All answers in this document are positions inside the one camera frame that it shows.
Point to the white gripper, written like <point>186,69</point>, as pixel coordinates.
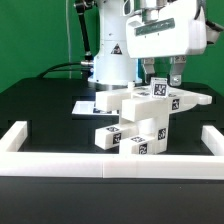
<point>177,29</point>

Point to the white chair back bar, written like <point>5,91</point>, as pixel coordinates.
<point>143,106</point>

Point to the white chair seat part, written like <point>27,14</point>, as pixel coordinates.
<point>157,127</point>

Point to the white tag sheet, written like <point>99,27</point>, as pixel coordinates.
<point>88,108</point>

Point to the black camera stand pole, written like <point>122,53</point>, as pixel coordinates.
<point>81,7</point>

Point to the white U-shaped fence frame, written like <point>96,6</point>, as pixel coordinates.
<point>14,162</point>

